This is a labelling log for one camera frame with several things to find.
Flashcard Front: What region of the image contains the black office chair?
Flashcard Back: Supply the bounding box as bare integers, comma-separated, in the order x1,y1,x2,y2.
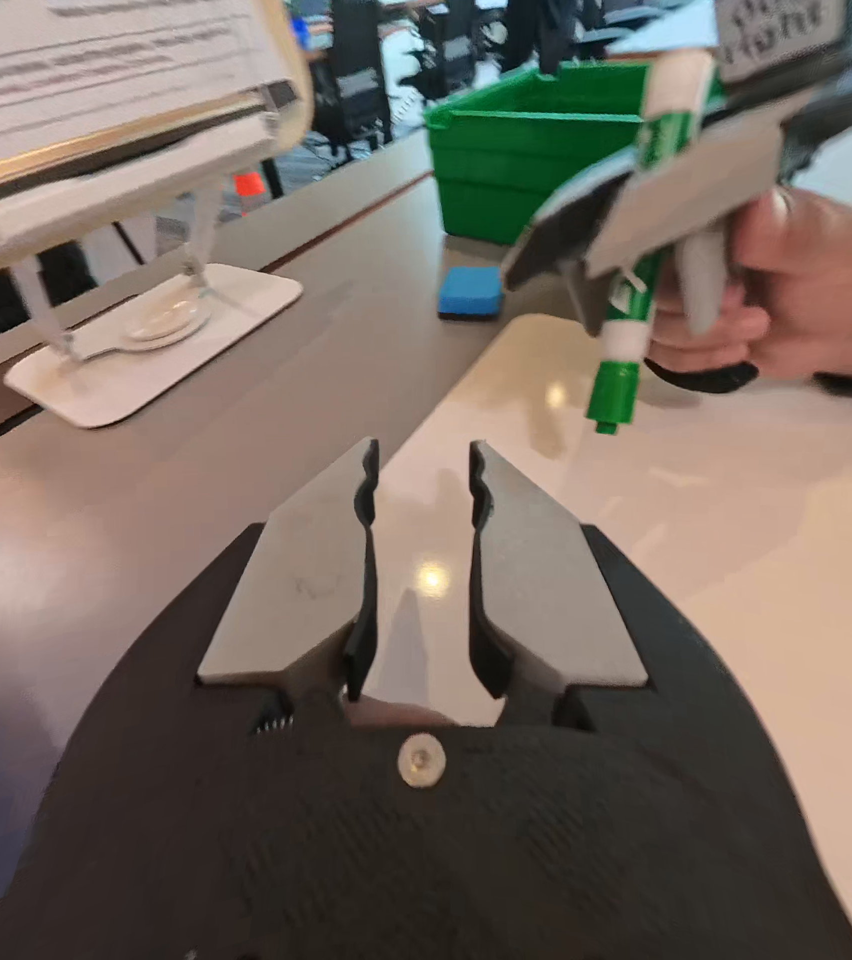
311,0,395,162
399,0,481,102

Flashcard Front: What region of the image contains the blue whiteboard eraser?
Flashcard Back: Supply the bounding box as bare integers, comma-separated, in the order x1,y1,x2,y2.
437,266,505,322

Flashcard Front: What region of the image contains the white whiteboard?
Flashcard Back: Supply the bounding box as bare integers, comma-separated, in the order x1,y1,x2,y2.
362,313,852,957

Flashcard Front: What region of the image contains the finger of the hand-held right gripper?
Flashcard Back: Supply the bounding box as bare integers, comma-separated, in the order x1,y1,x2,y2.
585,112,785,284
501,148,638,340

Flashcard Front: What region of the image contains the person's right hand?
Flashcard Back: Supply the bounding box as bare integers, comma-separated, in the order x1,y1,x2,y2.
647,187,852,384

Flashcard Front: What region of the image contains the green marker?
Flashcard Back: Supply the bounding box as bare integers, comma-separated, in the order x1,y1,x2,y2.
585,48,721,436

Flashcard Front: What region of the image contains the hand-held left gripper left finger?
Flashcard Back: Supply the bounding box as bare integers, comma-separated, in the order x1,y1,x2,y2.
197,437,380,702

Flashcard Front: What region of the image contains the green plastic bin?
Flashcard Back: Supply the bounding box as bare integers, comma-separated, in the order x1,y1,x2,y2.
424,60,655,247

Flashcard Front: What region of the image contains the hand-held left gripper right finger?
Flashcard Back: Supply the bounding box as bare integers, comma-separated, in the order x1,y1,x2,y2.
468,440,649,699

